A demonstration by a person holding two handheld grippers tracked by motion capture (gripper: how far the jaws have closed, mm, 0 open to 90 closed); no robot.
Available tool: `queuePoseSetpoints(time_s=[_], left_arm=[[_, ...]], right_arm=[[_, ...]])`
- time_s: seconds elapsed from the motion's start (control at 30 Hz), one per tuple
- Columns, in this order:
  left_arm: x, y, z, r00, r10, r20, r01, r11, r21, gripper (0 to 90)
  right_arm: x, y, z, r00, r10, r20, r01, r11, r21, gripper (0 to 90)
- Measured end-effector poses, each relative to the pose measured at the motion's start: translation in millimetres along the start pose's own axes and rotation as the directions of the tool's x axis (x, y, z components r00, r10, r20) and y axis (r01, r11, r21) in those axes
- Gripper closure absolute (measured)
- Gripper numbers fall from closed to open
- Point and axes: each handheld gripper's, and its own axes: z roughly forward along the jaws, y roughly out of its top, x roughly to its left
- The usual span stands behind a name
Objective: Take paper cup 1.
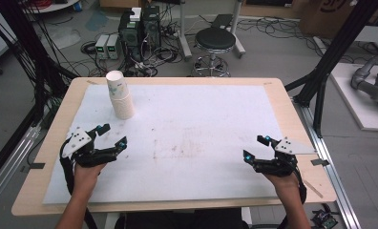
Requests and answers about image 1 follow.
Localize cardboard box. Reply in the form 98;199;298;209
298;0;378;40

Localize black round stool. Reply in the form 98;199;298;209
191;27;238;78

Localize thin wooden stick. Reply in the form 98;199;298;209
303;178;324;199

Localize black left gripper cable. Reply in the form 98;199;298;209
58;139;97;229

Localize white foam mat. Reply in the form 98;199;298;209
43;84;305;205

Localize black computer tower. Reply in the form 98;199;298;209
117;9;144;63
141;5;162;52

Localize green circuit board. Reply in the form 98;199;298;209
310;209;339;229

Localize printed white paper cup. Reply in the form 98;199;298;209
105;70;130;101

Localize black metal frame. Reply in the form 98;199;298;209
0;0;80;189
283;0;378;138

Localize person's dark clothing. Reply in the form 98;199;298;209
115;208;250;229

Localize white stand leg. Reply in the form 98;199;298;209
177;0;193;61
229;0;247;59

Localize person's right hand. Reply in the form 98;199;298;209
262;173;301;201

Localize person's left hand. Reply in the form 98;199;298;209
72;163;108;195

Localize white box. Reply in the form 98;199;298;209
129;7;142;23

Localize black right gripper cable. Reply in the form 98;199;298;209
281;166;307;229

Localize aluminium rail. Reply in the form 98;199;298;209
0;125;42;213
293;98;363;229

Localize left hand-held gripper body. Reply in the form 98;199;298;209
60;126;119;169

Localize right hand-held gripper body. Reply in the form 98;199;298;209
253;136;317;177

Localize grey bench power supply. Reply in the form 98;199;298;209
106;33;120;60
94;33;111;60

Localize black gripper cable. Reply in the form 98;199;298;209
281;166;307;229
58;139;97;229

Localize white platform board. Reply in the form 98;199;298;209
329;62;378;132

